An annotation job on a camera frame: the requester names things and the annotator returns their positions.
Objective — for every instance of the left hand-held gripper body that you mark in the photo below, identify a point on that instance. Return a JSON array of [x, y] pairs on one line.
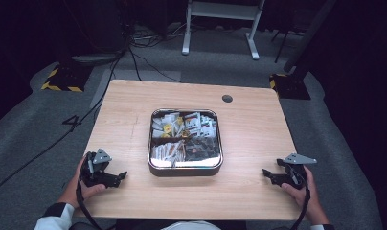
[[95, 172]]

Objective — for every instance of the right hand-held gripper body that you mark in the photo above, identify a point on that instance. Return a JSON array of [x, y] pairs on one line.
[[293, 177]]

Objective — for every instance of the dark brown compartment tray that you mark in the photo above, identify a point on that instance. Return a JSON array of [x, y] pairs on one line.
[[182, 172]]

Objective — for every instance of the clear plastic tray lid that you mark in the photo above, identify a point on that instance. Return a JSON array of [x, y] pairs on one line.
[[194, 163]]

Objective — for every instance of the person's right hand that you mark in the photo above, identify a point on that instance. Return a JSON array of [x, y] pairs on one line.
[[309, 199]]

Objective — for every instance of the person's left hand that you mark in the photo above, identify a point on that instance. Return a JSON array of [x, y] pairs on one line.
[[72, 191]]

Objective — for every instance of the pile of white brown stick sachets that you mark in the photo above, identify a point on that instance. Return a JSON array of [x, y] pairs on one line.
[[166, 153]]

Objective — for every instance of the pile of white yellow packets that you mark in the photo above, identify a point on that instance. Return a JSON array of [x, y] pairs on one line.
[[166, 126]]

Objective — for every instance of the pile of black packets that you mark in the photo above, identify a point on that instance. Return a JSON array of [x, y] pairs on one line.
[[202, 150]]

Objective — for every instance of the black yellow striped stand base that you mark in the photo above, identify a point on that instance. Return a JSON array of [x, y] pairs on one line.
[[65, 78], [289, 86]]

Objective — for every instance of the pile of white striped packets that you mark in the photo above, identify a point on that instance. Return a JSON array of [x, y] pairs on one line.
[[198, 124]]

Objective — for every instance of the person's torso clothing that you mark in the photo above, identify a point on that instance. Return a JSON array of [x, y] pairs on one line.
[[191, 226]]

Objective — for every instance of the grey power strip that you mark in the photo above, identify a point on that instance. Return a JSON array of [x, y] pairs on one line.
[[95, 58]]

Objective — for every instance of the black tripod legs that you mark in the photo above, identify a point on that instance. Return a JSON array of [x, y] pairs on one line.
[[282, 41]]

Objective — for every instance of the dark slanted stand pole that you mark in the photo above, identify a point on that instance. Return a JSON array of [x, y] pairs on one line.
[[309, 35]]

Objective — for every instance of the white metal stand frame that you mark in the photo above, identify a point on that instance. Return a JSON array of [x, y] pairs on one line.
[[223, 11]]

